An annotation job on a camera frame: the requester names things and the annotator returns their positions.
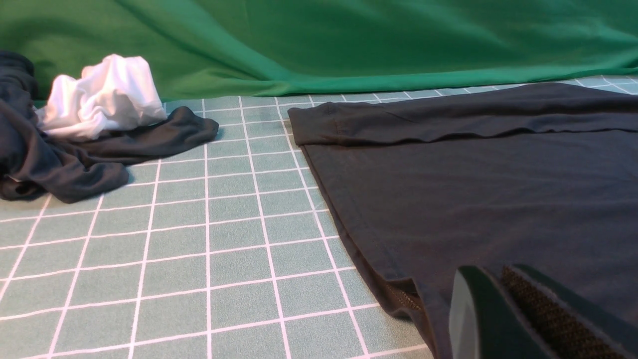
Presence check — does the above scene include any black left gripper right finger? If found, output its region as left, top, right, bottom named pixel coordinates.
left=501, top=265, right=637, bottom=359

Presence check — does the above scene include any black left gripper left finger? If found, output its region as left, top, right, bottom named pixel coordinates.
left=449, top=266, right=554, bottom=359

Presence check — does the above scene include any gray long sleeve shirt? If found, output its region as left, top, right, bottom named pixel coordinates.
left=288, top=83, right=638, bottom=359

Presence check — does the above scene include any green grid table mat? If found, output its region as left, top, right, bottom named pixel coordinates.
left=0, top=75, right=638, bottom=359

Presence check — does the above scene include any green backdrop cloth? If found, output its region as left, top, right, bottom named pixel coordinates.
left=1, top=0, right=638, bottom=100

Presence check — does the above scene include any white crumpled cloth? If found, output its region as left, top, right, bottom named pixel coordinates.
left=36, top=54, right=168, bottom=141

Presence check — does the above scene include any dark crumpled garment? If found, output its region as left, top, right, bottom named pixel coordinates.
left=1, top=51, right=219, bottom=203

